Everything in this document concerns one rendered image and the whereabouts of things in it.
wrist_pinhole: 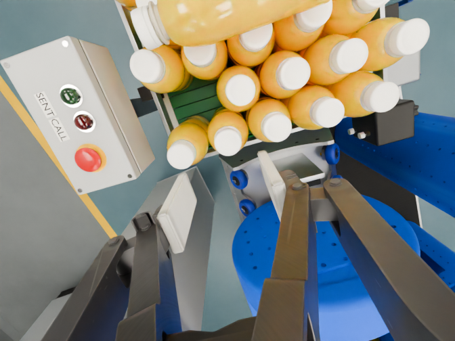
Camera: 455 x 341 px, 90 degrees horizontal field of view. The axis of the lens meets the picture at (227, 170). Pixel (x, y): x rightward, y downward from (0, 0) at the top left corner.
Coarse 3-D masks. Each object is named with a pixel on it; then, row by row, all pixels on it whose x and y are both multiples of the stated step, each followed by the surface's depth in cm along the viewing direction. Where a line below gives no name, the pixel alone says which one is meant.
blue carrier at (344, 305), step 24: (264, 216) 46; (384, 216) 37; (240, 240) 41; (264, 240) 40; (336, 240) 35; (408, 240) 31; (240, 264) 36; (264, 264) 35; (336, 264) 31; (336, 288) 28; (360, 288) 27; (336, 312) 26; (360, 312) 26; (336, 336) 28; (360, 336) 27; (384, 336) 54
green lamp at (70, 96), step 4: (64, 88) 29; (68, 88) 29; (60, 92) 29; (64, 92) 29; (68, 92) 29; (72, 92) 29; (76, 92) 30; (60, 96) 29; (64, 96) 29; (68, 96) 29; (72, 96) 29; (76, 96) 30; (64, 100) 29; (68, 100) 29; (72, 100) 29; (76, 100) 30; (68, 104) 30; (72, 104) 30
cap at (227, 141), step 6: (222, 132) 32; (228, 132) 32; (234, 132) 32; (216, 138) 32; (222, 138) 32; (228, 138) 32; (234, 138) 32; (240, 138) 32; (216, 144) 32; (222, 144) 32; (228, 144) 32; (234, 144) 32; (240, 144) 32; (222, 150) 33; (228, 150) 33; (234, 150) 33
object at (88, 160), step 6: (78, 150) 32; (84, 150) 32; (90, 150) 32; (78, 156) 32; (84, 156) 32; (90, 156) 32; (96, 156) 32; (78, 162) 32; (84, 162) 32; (90, 162) 32; (96, 162) 32; (84, 168) 33; (90, 168) 33; (96, 168) 33
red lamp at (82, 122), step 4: (76, 116) 30; (80, 116) 30; (84, 116) 30; (88, 116) 31; (76, 120) 30; (80, 120) 30; (84, 120) 30; (88, 120) 31; (76, 124) 30; (80, 124) 30; (84, 124) 30; (88, 124) 31; (80, 128) 31; (84, 128) 31; (88, 128) 31
